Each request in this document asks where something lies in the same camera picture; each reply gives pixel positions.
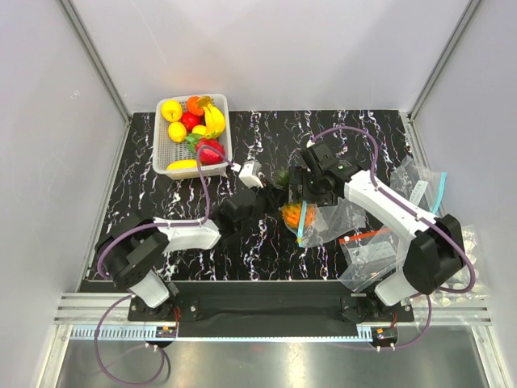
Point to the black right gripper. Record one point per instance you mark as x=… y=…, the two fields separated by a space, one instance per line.
x=299 y=175

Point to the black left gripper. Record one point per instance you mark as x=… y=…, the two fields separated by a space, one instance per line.
x=273 y=198

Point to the toy pineapple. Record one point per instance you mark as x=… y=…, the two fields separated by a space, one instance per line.
x=297 y=215

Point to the teal zipper clear bag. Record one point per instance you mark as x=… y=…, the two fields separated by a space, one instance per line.
x=331 y=223

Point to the yellow toy mango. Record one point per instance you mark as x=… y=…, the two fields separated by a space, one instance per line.
x=183 y=164

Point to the red toy apple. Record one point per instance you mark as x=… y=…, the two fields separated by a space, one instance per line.
x=190 y=120

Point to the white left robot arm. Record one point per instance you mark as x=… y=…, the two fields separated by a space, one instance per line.
x=126 y=256

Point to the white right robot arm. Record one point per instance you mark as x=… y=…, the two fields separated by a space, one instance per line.
x=435 y=245

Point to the red zipper clear bag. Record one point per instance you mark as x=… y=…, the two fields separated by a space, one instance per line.
x=371 y=257

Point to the black marble pattern mat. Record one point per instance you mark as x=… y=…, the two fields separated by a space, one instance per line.
x=266 y=250

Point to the toy dragon fruit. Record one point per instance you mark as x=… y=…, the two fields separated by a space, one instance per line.
x=212 y=153

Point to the yellow toy banana bunch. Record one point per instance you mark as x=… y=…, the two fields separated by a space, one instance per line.
x=214 y=121

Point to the yellow toy lemon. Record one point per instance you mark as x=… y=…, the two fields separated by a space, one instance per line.
x=199 y=129
x=177 y=132

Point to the orange toy tangerine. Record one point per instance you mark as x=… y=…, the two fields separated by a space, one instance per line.
x=196 y=105

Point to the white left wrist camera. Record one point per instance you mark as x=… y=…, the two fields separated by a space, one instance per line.
x=249 y=174

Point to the right aluminium frame post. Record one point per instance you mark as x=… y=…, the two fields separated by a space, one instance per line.
x=458 y=32

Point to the aluminium frame post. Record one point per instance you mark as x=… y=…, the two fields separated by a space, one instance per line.
x=458 y=32
x=79 y=28

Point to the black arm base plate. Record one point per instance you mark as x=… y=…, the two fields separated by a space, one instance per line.
x=268 y=308

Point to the aluminium front rail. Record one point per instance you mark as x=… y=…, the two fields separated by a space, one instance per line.
x=79 y=308

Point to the left aluminium frame post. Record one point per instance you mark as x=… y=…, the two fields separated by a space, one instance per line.
x=79 y=28

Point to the white slotted cable duct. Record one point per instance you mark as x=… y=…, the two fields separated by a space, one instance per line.
x=156 y=333

